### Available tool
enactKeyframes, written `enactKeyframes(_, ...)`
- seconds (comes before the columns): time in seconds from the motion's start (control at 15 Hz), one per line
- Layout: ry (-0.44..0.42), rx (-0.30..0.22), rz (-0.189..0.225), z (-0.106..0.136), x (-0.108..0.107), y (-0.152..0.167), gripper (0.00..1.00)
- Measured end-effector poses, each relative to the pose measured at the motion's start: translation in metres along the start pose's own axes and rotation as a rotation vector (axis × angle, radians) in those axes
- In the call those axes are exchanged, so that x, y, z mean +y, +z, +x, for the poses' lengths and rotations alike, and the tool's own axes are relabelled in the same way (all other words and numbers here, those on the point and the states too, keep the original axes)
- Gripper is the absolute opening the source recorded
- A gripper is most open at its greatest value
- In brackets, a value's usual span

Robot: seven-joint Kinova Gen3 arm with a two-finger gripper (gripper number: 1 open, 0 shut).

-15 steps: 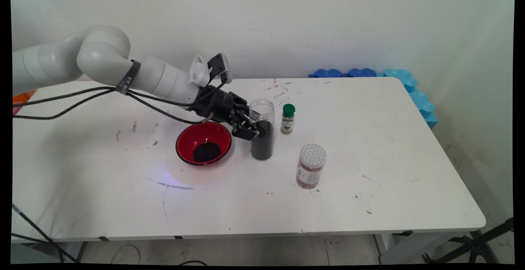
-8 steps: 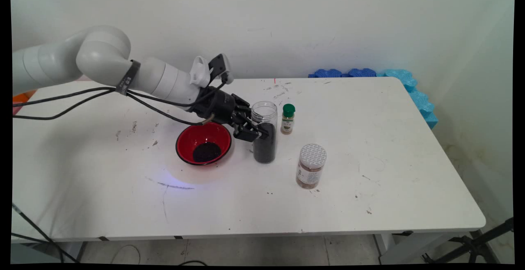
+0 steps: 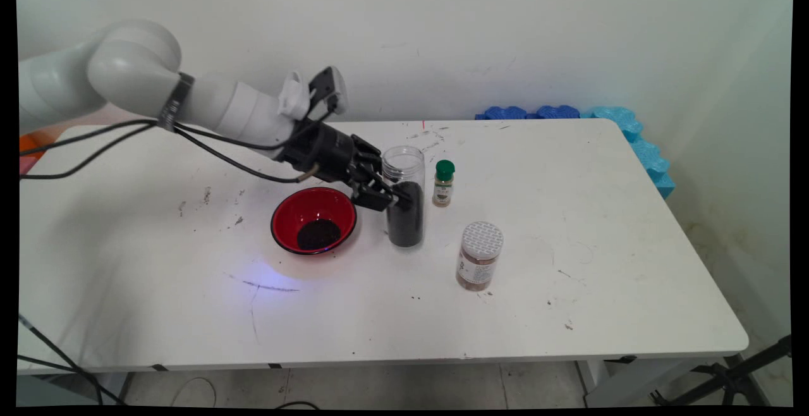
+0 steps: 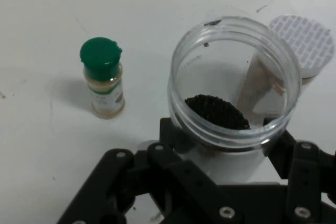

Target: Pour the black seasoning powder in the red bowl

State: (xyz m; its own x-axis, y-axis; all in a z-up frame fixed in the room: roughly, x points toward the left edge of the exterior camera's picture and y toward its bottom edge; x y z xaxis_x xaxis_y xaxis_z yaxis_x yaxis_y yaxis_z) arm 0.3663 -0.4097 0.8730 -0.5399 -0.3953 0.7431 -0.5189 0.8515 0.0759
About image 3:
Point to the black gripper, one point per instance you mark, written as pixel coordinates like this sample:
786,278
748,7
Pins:
322,150

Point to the clear jar with black seeds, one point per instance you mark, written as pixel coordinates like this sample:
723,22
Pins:
406,226

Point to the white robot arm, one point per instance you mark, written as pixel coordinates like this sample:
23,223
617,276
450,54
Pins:
133,62

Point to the red bowl with black rim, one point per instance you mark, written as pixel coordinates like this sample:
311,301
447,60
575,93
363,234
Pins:
310,204

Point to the small spice bottle green cap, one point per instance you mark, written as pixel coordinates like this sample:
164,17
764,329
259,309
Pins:
443,189

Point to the black seeds heap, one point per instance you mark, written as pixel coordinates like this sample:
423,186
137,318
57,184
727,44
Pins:
319,235

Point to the peanut jar with white lid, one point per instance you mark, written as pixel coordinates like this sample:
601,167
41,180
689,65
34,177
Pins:
479,258

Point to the light blue foam mat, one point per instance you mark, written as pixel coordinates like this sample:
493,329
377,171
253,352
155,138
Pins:
644,150

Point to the white table leg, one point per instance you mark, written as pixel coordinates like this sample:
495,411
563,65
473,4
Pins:
114,387
607,384

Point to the orange box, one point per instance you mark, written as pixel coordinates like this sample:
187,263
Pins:
30,144

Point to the pink box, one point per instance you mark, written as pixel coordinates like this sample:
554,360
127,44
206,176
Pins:
24,164

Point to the black tripod stand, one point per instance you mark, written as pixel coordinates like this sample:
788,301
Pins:
733,378

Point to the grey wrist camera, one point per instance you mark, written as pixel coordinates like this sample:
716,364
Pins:
328,87

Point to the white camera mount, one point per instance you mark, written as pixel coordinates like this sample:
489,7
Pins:
292,97

